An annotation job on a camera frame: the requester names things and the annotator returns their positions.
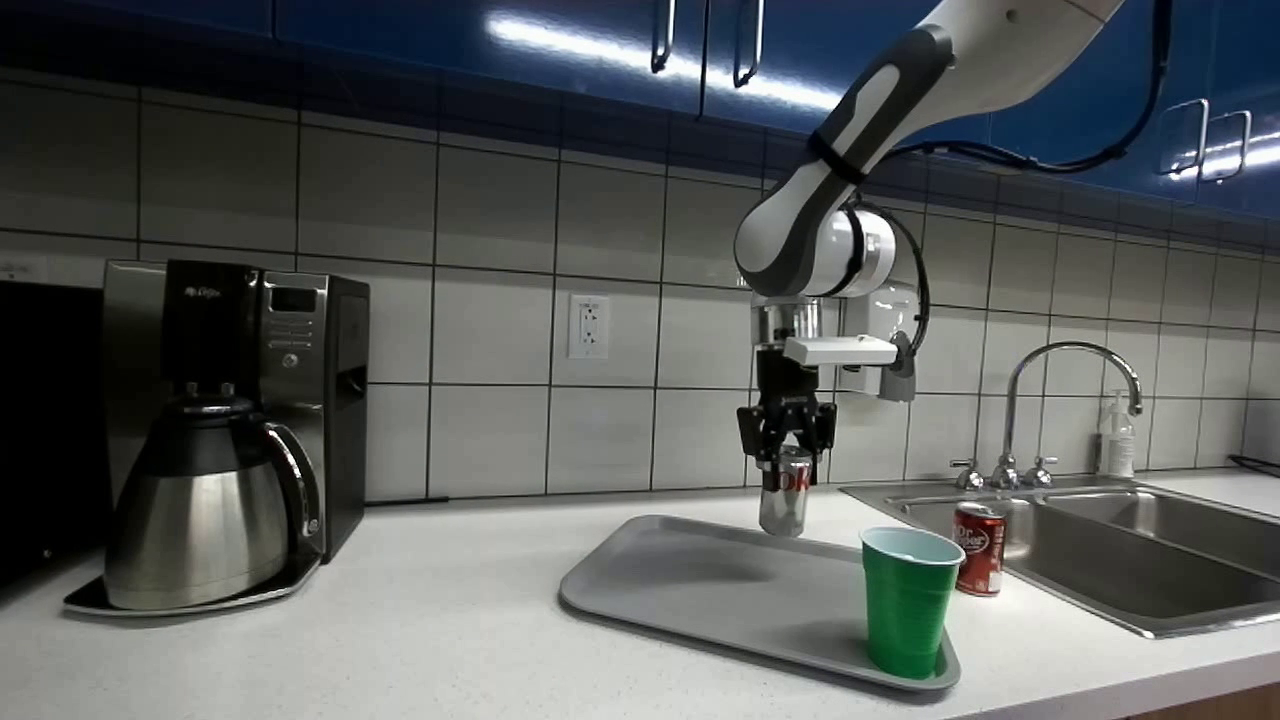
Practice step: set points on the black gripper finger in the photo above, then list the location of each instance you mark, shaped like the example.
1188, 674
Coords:
770, 471
814, 466

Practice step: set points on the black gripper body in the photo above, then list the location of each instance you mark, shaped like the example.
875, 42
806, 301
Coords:
785, 404

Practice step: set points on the silver diet soda can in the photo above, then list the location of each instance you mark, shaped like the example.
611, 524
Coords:
782, 508

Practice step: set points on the red soda can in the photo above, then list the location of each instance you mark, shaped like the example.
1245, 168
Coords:
983, 539

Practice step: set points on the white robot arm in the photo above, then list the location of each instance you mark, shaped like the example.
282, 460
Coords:
810, 242

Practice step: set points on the grey plastic tray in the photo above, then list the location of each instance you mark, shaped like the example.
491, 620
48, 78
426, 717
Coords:
775, 603

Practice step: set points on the green plastic cup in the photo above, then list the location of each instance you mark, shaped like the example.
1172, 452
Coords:
911, 578

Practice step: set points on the chrome gooseneck faucet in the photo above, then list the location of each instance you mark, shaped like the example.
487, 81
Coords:
1042, 420

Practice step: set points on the clear soap bottle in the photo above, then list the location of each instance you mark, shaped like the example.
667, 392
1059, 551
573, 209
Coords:
1119, 452

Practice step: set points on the blue upper cabinets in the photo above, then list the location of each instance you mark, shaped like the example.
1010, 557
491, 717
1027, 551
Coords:
722, 85

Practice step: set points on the stainless steel double sink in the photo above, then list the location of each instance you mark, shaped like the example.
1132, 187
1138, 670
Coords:
1141, 557

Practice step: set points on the steel coffee carafe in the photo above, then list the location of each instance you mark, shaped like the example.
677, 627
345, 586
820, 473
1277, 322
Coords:
215, 505

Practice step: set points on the black coffee maker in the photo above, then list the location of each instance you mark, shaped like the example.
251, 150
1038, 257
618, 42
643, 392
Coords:
287, 342

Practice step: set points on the black microwave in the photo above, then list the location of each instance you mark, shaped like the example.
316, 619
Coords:
54, 460

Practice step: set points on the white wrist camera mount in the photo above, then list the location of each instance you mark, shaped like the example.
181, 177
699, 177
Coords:
803, 331

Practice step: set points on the white wall soap dispenser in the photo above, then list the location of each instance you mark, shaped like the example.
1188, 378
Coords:
882, 313

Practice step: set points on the white wall outlet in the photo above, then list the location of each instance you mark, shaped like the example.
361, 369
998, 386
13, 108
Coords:
590, 326

